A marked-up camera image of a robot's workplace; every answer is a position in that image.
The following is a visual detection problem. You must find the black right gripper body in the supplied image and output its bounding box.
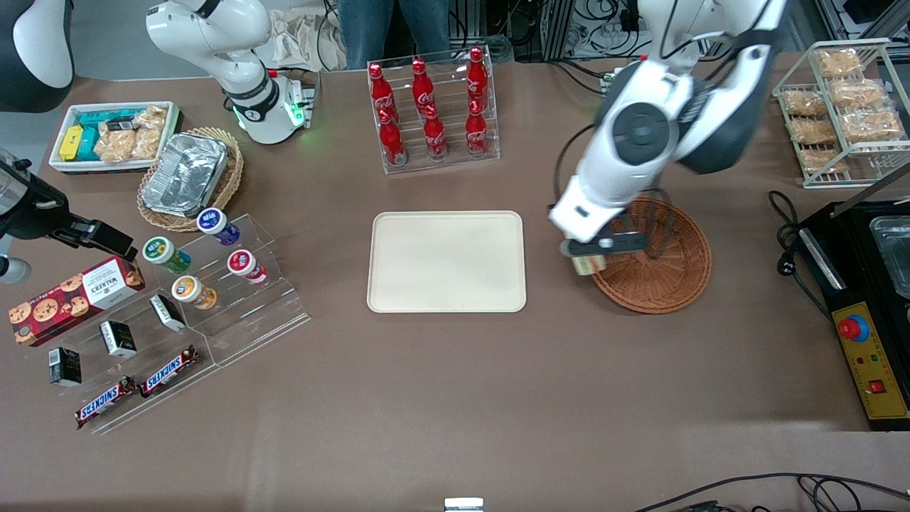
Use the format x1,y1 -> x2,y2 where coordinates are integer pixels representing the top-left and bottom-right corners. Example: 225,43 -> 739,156
0,162 -> 73,241

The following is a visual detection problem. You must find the round brown wicker basket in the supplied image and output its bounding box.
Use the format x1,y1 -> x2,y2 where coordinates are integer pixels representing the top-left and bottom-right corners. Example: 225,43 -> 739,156
587,196 -> 713,315

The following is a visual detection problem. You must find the silver foil tray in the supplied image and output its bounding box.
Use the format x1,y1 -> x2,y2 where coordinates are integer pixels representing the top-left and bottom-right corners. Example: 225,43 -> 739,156
141,132 -> 230,219

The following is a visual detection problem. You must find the oval tan wicker basket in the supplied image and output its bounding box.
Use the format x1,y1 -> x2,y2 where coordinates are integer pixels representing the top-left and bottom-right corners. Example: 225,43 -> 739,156
136,127 -> 245,233

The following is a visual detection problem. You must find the cream rectangular tray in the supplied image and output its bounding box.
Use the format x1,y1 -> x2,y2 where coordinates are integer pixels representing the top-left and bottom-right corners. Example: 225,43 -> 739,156
366,210 -> 528,314

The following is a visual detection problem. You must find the white plastic bin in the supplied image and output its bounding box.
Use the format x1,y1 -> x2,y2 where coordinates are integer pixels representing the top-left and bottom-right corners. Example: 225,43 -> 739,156
48,101 -> 183,176

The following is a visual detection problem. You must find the green lid yogurt cup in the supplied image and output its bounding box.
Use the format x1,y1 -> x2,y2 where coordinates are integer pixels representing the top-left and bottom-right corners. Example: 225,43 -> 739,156
142,236 -> 192,276

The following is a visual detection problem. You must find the red cookie box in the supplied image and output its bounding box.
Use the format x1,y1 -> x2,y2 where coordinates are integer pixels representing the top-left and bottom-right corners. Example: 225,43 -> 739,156
9,255 -> 147,348

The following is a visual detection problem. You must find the yellow small box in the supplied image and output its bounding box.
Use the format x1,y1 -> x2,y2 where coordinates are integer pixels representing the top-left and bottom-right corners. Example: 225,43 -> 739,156
59,125 -> 85,162

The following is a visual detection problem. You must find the clear pack of crackers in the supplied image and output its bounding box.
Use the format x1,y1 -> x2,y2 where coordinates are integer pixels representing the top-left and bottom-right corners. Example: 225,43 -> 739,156
95,121 -> 137,164
132,106 -> 168,160

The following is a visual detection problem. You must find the small black carton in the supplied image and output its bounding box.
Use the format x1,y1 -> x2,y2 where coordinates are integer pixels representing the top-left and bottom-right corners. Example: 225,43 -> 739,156
149,293 -> 188,334
99,320 -> 138,360
48,346 -> 82,388

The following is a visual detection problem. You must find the orange lid yogurt cup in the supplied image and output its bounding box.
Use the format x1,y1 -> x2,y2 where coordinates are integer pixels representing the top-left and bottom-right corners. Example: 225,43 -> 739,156
171,274 -> 218,311

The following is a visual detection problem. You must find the purple lid yogurt cup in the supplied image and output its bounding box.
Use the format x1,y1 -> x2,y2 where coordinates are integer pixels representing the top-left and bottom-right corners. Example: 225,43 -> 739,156
196,207 -> 242,247

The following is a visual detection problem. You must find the teal snack box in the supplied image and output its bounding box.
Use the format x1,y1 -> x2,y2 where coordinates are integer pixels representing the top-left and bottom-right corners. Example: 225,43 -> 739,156
75,107 -> 144,161

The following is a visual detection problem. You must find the red cola bottle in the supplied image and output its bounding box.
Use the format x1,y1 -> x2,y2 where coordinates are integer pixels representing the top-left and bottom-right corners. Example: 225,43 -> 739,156
466,47 -> 491,107
465,102 -> 489,158
368,63 -> 397,123
412,58 -> 437,119
423,105 -> 448,161
379,110 -> 407,166

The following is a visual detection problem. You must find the clear acrylic bottle rack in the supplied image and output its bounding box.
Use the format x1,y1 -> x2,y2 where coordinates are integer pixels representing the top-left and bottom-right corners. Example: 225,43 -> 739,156
367,46 -> 501,176

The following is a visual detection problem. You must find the red lid yogurt cup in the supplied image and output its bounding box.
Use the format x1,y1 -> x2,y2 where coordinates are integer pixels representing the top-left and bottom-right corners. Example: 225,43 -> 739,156
226,249 -> 269,286

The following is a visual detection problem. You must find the Snickers chocolate bar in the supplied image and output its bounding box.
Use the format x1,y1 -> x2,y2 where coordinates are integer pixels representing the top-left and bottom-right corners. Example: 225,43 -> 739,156
139,345 -> 200,399
74,375 -> 138,430

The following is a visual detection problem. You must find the clear acrylic stepped stand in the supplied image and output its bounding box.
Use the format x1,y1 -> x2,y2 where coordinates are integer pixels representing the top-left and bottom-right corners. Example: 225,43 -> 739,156
28,284 -> 218,436
153,213 -> 312,368

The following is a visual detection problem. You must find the clear pack of pastry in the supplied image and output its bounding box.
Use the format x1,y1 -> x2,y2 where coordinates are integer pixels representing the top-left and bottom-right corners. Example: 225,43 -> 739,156
799,148 -> 851,176
813,48 -> 863,78
788,117 -> 839,147
782,88 -> 828,119
839,110 -> 906,144
828,78 -> 887,112

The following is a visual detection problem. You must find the black appliance with metal pan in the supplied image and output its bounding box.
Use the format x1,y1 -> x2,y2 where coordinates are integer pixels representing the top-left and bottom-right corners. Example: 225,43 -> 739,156
800,162 -> 910,308

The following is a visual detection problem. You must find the person in blue jeans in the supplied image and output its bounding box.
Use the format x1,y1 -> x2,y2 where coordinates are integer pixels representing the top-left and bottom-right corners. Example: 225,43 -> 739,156
336,0 -> 453,71

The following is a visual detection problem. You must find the beige crumpled cloth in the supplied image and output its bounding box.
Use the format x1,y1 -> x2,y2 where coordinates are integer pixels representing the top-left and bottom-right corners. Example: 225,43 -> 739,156
272,9 -> 349,73

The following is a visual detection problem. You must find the yellow control box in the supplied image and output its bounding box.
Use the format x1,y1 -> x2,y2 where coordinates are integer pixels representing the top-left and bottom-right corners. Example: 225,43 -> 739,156
830,302 -> 910,432

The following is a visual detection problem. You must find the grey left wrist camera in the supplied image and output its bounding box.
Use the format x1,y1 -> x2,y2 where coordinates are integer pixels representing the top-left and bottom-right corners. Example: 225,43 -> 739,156
559,230 -> 650,258

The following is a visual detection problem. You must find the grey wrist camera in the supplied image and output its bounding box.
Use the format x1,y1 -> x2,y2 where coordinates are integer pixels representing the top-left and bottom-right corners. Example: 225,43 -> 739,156
0,255 -> 33,286
559,230 -> 650,258

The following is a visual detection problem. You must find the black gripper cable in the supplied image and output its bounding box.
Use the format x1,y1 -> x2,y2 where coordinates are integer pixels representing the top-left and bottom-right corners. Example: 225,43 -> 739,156
554,123 -> 599,208

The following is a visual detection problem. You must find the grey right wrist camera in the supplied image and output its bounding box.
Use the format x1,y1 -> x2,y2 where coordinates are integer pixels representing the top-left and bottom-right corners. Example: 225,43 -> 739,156
0,255 -> 33,286

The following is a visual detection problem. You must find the black power cable with plug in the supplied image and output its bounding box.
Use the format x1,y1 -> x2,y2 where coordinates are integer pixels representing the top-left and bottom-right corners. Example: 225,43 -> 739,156
769,190 -> 836,317

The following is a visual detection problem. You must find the white wire rack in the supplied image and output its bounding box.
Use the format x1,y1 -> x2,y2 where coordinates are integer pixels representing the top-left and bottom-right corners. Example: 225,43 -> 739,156
772,38 -> 910,189

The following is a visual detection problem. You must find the black floor cable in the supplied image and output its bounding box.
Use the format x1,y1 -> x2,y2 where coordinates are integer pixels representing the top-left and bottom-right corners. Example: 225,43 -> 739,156
631,472 -> 910,512

